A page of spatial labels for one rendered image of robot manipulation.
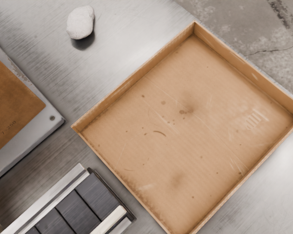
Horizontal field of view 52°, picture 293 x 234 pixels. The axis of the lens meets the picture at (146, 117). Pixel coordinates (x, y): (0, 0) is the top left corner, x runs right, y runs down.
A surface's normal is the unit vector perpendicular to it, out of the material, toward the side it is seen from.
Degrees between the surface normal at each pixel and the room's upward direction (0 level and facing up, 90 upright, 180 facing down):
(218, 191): 0
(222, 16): 0
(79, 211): 0
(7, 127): 90
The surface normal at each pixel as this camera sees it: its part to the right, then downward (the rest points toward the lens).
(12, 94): 0.73, 0.62
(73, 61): -0.06, -0.33
